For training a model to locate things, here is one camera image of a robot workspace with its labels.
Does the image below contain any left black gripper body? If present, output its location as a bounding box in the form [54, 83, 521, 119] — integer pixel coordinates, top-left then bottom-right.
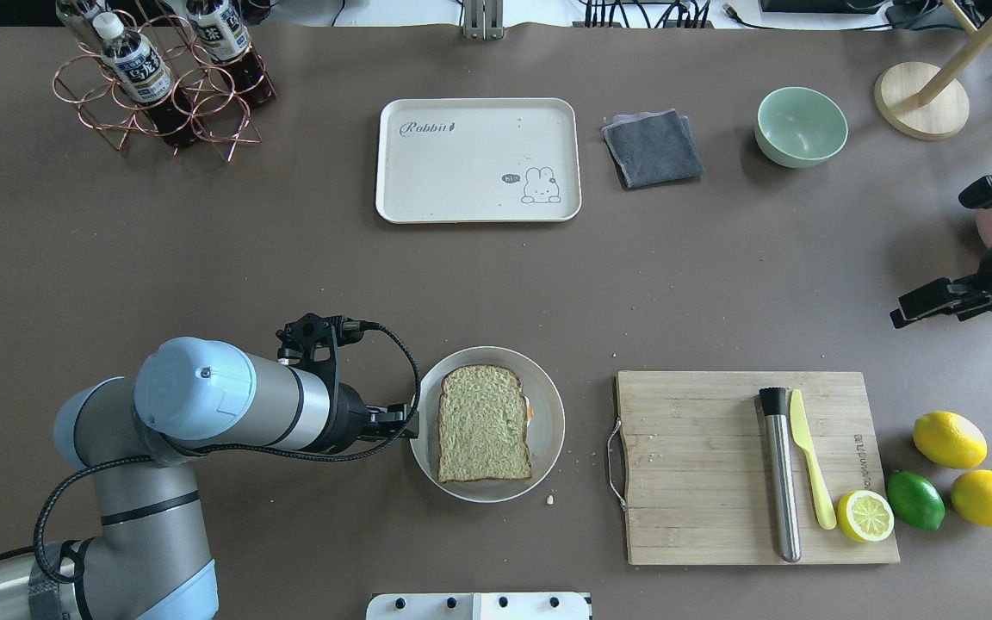
[324, 383, 386, 455]

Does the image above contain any bread slice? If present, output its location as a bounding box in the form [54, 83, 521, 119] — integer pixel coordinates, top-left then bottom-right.
[437, 364, 534, 483]

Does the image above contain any white round plate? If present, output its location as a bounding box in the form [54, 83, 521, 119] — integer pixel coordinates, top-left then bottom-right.
[410, 346, 566, 504]

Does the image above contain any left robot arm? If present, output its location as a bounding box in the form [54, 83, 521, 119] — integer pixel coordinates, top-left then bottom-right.
[0, 320, 414, 619]

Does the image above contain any cream rabbit tray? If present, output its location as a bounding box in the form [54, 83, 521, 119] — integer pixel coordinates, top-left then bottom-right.
[375, 97, 582, 224]

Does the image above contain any fried egg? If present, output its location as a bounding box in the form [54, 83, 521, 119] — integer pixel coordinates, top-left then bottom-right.
[523, 395, 535, 429]

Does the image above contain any yellow lemon upper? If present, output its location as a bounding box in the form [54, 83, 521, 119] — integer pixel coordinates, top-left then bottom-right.
[912, 411, 989, 468]

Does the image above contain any yellow lemon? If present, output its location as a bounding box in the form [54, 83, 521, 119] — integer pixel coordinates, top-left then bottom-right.
[950, 468, 992, 527]
[912, 411, 989, 468]

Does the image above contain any yellow lemon lower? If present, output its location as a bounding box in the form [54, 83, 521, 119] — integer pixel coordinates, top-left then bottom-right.
[950, 468, 992, 527]

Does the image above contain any green lime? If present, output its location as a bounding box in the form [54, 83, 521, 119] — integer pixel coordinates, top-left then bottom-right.
[886, 471, 947, 532]

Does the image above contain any wooden mug tree stand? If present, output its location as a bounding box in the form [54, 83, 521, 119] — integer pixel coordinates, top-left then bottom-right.
[873, 1, 992, 140]

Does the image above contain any steel cylinder black tip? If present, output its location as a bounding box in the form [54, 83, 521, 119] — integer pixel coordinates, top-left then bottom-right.
[759, 386, 802, 562]

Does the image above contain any green bowl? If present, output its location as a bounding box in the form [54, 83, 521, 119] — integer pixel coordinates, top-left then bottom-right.
[754, 86, 849, 169]

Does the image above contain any half lemon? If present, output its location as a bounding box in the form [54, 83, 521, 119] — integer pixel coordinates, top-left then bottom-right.
[835, 489, 895, 543]

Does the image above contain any yellow plastic knife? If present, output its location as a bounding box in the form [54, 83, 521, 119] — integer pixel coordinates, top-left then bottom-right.
[789, 389, 837, 530]

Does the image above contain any wooden cutting board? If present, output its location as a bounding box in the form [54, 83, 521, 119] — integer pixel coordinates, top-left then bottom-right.
[617, 370, 886, 566]

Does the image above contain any grey folded cloth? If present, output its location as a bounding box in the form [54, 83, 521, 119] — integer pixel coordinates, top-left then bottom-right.
[601, 108, 705, 189]

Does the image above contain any tea bottle one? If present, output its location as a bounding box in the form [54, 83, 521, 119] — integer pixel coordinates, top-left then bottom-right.
[93, 11, 198, 148]

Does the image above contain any tea bottle two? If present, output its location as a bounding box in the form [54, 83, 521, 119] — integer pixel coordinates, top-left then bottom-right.
[185, 1, 276, 109]

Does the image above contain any tea bottle three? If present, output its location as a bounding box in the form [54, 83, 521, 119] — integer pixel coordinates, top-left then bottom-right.
[54, 0, 109, 54]

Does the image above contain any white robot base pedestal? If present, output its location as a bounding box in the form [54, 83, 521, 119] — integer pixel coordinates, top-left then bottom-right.
[365, 590, 594, 619]

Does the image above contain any copper wire bottle rack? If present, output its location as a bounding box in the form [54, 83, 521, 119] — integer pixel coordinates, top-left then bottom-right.
[53, 1, 276, 161]

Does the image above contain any aluminium frame post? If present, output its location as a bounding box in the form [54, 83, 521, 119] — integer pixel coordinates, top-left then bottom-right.
[462, 0, 505, 40]

